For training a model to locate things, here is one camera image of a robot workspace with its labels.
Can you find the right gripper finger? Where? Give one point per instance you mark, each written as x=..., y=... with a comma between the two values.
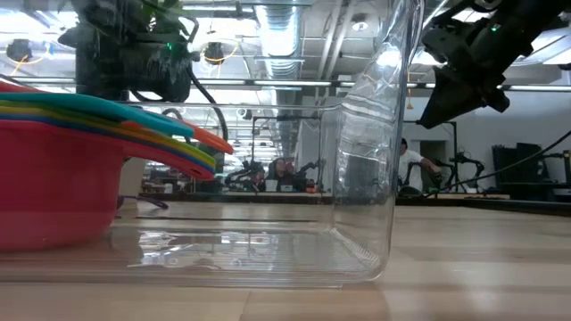
x=439, y=96
x=459, y=107

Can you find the clear plastic basket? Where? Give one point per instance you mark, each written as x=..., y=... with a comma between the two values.
x=366, y=178

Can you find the cyan measuring cup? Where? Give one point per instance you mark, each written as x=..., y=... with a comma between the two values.
x=89, y=104

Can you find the red measuring cup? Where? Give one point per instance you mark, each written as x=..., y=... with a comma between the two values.
x=53, y=191

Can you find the green measuring cup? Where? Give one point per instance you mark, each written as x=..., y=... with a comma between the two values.
x=13, y=104

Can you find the yellow measuring cup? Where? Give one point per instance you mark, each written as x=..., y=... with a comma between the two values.
x=13, y=111

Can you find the background black robot arm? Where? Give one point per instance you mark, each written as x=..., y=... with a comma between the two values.
x=479, y=167

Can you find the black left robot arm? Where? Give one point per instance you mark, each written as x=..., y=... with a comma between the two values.
x=134, y=67

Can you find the person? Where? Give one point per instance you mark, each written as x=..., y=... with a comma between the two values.
x=280, y=171
x=412, y=165

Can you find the black cabinet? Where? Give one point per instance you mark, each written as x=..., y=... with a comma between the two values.
x=517, y=153

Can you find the white plant pot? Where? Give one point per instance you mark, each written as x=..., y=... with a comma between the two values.
x=133, y=178

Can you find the black portal frame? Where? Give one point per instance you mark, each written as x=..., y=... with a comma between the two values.
x=435, y=121

